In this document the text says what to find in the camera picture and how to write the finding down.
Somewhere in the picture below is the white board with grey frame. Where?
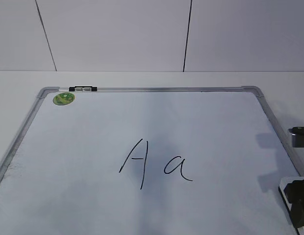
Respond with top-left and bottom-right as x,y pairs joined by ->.
0,86 -> 304,235

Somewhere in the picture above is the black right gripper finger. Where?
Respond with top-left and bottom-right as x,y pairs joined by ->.
288,126 -> 304,136

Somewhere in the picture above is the black and clear marker clip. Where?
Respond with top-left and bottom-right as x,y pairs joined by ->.
69,86 -> 98,92

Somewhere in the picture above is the white board eraser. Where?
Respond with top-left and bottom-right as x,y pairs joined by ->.
279,177 -> 304,235

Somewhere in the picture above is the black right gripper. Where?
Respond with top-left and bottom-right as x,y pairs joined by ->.
283,179 -> 304,228

